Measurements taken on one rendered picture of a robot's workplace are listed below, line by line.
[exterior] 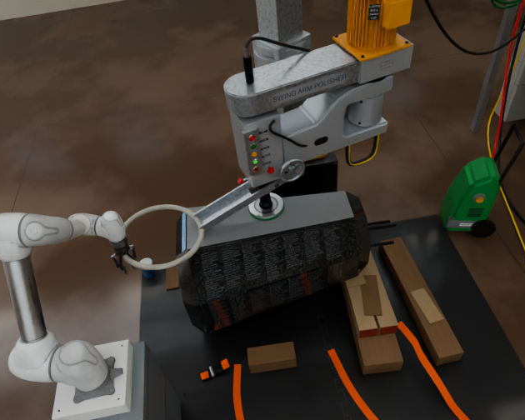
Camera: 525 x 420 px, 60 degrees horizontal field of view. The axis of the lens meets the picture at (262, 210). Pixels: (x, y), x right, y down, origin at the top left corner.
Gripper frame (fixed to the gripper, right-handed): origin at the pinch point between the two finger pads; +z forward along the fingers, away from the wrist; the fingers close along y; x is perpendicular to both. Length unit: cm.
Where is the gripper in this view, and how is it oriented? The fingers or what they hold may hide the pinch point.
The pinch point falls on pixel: (127, 267)
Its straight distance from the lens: 266.7
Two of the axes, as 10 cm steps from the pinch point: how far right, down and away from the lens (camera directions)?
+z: 0.1, 7.1, 7.1
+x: -6.2, -5.5, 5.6
